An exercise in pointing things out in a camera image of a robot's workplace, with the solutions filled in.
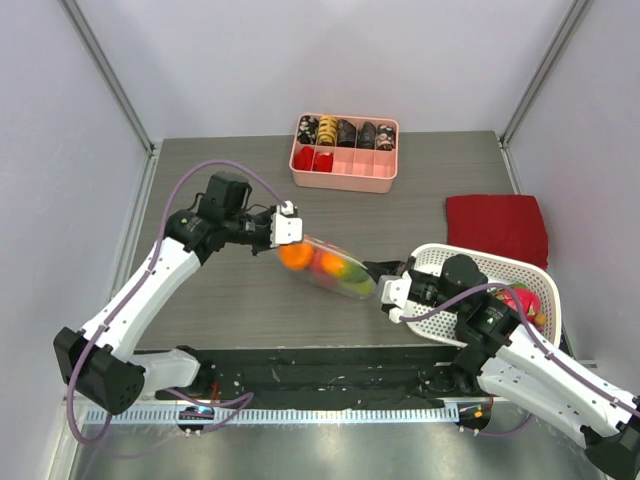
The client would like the green pear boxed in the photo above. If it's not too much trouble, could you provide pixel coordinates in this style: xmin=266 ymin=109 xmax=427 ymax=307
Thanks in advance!
xmin=339 ymin=280 xmax=376 ymax=298

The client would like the orange tangerine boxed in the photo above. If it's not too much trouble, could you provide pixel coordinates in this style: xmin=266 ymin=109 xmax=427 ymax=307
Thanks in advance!
xmin=278 ymin=242 xmax=314 ymax=271

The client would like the orange green mango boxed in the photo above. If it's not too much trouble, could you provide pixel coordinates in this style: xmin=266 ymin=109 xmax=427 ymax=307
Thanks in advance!
xmin=324 ymin=252 xmax=369 ymax=283

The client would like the clear polka dot zip bag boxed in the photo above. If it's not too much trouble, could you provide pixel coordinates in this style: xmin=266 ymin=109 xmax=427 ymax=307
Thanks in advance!
xmin=277 ymin=235 xmax=376 ymax=299

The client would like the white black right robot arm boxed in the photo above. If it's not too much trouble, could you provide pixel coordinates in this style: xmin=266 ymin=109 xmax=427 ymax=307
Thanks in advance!
xmin=364 ymin=243 xmax=639 ymax=479

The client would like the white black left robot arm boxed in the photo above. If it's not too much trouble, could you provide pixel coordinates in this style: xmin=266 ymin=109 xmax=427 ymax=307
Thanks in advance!
xmin=54 ymin=172 xmax=302 ymax=415

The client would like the white perforated fruit basket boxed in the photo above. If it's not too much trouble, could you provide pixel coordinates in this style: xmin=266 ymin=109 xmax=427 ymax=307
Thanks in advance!
xmin=399 ymin=243 xmax=562 ymax=350

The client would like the red item left compartment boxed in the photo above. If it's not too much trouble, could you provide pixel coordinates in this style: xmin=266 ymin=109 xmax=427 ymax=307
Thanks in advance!
xmin=292 ymin=146 xmax=315 ymax=171

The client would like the red item compartment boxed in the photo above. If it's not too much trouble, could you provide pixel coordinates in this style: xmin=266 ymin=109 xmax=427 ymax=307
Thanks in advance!
xmin=312 ymin=152 xmax=334 ymax=173
xmin=292 ymin=146 xmax=315 ymax=171

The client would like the pink dragon fruit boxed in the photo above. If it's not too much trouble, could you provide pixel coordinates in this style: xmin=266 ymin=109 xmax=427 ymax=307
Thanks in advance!
xmin=493 ymin=283 xmax=547 ymax=328

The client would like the folded red cloth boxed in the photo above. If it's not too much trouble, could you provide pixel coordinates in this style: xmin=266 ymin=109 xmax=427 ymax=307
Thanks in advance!
xmin=445 ymin=194 xmax=549 ymax=270

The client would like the pink divided organizer box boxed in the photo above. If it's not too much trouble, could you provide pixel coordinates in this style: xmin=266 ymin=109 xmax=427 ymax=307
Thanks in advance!
xmin=289 ymin=113 xmax=399 ymax=194

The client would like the black floral sock roll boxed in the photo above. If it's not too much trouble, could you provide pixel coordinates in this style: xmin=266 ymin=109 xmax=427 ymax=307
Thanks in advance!
xmin=296 ymin=115 xmax=319 ymax=145

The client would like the yellow black patterned roll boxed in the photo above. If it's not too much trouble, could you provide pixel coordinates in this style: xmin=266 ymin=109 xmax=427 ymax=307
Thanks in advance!
xmin=316 ymin=115 xmax=339 ymax=146

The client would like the dark brown sock roll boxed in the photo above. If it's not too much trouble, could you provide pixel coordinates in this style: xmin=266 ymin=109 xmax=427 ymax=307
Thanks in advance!
xmin=336 ymin=118 xmax=357 ymax=148

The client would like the black pink floral roll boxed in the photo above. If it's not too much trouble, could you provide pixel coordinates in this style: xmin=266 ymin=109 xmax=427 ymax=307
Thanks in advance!
xmin=375 ymin=124 xmax=396 ymax=151

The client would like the black dotted sock roll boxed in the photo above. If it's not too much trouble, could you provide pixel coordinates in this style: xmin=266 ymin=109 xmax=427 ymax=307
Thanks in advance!
xmin=356 ymin=121 xmax=377 ymax=150

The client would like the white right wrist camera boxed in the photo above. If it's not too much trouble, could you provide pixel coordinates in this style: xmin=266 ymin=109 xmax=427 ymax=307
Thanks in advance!
xmin=376 ymin=275 xmax=412 ymax=324

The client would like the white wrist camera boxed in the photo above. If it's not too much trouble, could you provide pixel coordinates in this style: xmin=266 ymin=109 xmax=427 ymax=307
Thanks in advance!
xmin=270 ymin=200 xmax=304 ymax=248
xmin=376 ymin=275 xmax=412 ymax=324

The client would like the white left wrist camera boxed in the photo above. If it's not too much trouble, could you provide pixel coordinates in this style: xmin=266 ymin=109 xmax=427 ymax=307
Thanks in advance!
xmin=270 ymin=200 xmax=304 ymax=248

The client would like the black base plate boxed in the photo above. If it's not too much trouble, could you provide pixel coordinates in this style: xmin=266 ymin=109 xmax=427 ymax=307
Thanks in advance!
xmin=180 ymin=346 xmax=485 ymax=411

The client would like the white slotted cable duct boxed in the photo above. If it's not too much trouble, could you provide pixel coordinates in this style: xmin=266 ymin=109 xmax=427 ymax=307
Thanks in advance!
xmin=112 ymin=403 xmax=459 ymax=425

